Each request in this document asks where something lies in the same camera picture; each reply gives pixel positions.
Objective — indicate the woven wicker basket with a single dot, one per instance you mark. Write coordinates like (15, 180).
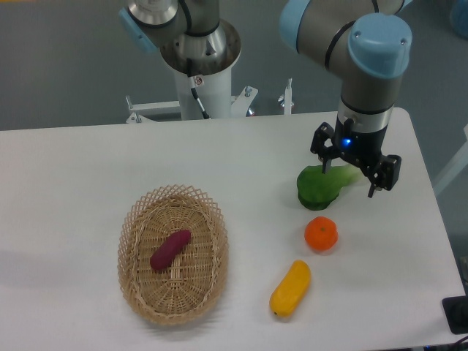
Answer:
(196, 277)

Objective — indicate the orange tangerine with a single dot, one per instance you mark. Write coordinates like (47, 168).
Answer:
(321, 234)

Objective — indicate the black device at table edge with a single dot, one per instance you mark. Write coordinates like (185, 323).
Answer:
(455, 309)

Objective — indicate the purple sweet potato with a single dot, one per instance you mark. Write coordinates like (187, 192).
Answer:
(167, 251)

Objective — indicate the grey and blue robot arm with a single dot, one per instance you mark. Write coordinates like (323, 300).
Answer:
(364, 43)

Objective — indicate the blue object in corner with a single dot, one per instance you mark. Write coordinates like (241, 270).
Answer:
(458, 17)

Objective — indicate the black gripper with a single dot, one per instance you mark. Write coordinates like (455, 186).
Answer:
(362, 150)

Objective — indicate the green bok choy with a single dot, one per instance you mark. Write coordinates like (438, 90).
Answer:
(317, 190)

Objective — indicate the white metal base bracket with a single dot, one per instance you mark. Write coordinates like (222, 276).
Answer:
(240, 106)

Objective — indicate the white table leg frame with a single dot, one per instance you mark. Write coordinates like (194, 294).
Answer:
(451, 170)

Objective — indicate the yellow mango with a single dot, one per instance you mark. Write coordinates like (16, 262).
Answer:
(287, 296)

